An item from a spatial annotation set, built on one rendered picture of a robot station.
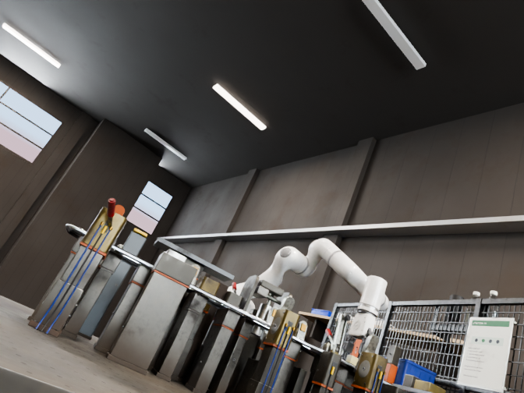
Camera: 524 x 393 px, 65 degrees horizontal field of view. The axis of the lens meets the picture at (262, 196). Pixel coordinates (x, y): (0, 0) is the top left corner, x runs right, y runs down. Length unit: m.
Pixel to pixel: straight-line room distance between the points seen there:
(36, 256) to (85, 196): 1.68
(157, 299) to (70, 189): 9.44
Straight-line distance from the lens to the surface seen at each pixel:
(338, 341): 1.93
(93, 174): 10.84
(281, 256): 2.03
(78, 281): 1.26
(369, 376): 1.55
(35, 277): 10.49
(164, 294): 1.30
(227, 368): 1.56
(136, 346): 1.30
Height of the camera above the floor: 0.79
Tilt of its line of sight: 23 degrees up
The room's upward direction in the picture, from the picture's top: 25 degrees clockwise
